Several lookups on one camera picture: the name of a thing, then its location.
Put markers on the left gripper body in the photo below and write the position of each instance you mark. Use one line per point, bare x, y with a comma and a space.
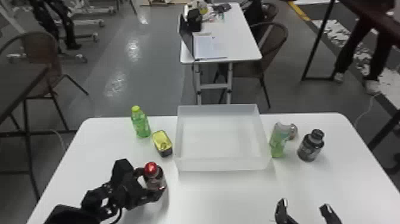
132, 195

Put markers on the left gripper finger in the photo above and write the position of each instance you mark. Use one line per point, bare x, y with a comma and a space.
139, 173
154, 194

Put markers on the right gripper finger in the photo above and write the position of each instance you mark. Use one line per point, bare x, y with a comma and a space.
329, 215
282, 214

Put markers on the red capped dark bottle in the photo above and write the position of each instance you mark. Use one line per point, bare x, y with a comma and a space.
153, 178

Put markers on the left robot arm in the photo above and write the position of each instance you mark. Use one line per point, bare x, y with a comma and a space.
67, 215

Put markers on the yellow can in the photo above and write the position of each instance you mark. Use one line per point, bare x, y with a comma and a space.
162, 142

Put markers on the black bottle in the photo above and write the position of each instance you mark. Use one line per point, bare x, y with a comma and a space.
310, 147

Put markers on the pale green bottle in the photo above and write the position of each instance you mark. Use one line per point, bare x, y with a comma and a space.
279, 140

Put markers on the clear box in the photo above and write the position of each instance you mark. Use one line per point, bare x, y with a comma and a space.
220, 137

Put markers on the white paper pad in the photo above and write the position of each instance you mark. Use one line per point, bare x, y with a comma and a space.
208, 46

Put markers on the white side table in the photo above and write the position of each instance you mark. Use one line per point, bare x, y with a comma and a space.
240, 37

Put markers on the person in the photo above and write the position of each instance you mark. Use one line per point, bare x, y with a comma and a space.
359, 40

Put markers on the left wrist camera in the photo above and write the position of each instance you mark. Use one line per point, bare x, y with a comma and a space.
122, 172

